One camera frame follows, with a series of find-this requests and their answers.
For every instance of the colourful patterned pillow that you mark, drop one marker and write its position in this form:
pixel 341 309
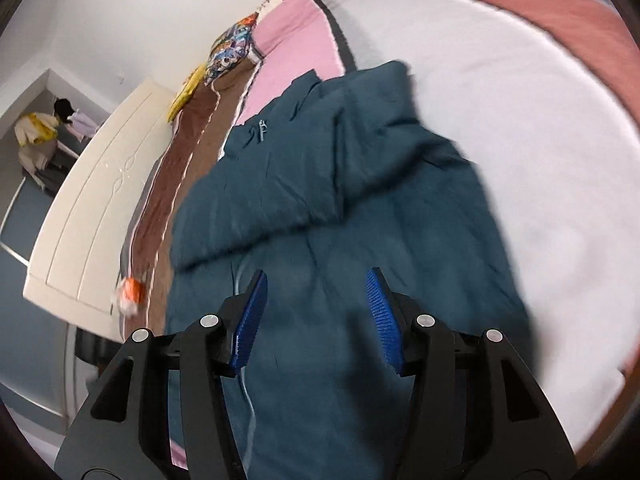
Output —
pixel 230 48

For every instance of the striped patchwork bed blanket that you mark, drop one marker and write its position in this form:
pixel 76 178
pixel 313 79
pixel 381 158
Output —
pixel 543 97

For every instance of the teal quilted puffer jacket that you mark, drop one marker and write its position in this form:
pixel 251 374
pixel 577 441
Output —
pixel 331 179

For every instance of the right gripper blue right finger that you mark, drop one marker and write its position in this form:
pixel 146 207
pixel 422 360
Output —
pixel 381 305

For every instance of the orange and clear plastic package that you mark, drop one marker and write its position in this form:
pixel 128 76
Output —
pixel 128 297

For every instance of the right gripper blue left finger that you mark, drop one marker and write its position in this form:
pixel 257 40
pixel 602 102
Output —
pixel 253 307

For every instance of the white bed headboard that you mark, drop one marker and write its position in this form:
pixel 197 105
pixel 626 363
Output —
pixel 74 266

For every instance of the yellow cloth on bed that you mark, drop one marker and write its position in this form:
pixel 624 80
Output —
pixel 184 94

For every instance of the clothes hanging on rack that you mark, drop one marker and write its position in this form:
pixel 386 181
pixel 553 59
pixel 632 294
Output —
pixel 41 151

